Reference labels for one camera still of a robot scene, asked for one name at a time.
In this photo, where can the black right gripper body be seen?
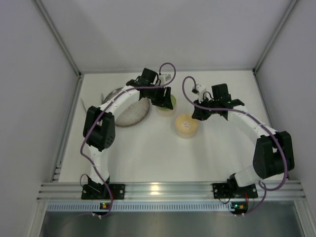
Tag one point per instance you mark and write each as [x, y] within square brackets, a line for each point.
[204, 108]

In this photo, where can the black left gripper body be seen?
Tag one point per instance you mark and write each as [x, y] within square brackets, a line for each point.
[158, 96]

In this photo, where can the green round lid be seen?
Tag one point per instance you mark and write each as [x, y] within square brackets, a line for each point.
[173, 101]

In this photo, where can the beige round lid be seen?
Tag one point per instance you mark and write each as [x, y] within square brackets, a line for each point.
[185, 121]

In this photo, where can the steel lunch container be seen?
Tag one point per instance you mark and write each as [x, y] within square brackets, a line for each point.
[186, 133]
[165, 112]

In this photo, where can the steel tongs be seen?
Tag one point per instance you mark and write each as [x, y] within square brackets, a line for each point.
[95, 100]

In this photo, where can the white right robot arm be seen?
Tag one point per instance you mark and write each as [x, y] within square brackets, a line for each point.
[273, 154]

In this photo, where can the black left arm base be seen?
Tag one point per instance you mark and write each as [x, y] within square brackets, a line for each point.
[96, 191]

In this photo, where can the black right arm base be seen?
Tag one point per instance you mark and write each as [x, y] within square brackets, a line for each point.
[230, 189]

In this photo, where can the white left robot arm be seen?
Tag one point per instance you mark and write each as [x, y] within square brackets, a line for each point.
[99, 127]

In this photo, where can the speckled ceramic plate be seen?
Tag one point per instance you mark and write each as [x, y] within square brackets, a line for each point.
[134, 114]

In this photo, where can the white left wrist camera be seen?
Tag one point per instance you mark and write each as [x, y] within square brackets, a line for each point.
[164, 79]

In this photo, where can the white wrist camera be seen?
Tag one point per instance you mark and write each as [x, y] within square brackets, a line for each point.
[199, 91]
[164, 79]

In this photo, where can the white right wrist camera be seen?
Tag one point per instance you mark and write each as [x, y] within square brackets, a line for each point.
[199, 91]

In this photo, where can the aluminium frame post right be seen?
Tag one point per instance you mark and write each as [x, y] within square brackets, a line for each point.
[275, 34]

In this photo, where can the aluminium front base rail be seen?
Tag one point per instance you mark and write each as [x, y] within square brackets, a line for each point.
[164, 191]

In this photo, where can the aluminium frame rail left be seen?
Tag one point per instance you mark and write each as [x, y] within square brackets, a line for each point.
[75, 95]

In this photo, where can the grey slotted cable duct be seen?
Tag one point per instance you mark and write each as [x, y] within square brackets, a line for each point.
[138, 206]

